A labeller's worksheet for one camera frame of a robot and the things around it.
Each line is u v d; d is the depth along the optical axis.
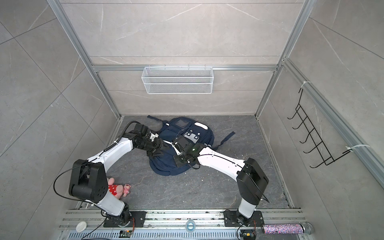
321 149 0.65
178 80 1.01
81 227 0.71
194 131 0.99
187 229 0.70
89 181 0.45
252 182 0.46
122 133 0.65
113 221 0.71
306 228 0.68
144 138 0.74
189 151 0.60
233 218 0.74
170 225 0.73
